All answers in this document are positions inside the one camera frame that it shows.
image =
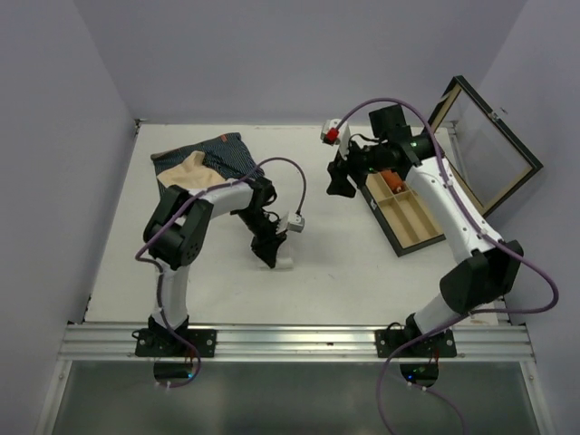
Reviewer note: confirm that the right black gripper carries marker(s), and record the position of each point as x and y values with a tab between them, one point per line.
340	168

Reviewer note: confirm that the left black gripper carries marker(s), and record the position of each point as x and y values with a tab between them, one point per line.
266	248

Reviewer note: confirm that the white pink-trimmed underwear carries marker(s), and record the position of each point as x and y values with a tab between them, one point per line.
284	263

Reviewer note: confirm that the beige underwear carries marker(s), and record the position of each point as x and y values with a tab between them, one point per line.
191	173

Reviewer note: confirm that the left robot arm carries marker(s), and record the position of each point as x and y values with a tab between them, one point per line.
175	235

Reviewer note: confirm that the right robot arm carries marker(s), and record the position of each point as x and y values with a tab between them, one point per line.
486	265

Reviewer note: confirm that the rolled orange underwear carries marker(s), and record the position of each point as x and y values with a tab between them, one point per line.
393	181

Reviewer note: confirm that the blue striped boxer shorts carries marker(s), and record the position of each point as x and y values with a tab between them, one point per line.
227	154

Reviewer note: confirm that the black wooden compartment box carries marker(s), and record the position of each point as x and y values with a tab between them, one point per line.
489	160

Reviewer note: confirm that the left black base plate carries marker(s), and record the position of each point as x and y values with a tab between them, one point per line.
206	344

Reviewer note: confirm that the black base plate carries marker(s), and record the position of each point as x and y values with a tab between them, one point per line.
206	344
439	345

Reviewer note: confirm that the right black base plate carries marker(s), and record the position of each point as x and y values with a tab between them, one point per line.
439	345

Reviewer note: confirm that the aluminium mounting rail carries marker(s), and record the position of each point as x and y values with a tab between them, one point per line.
277	343

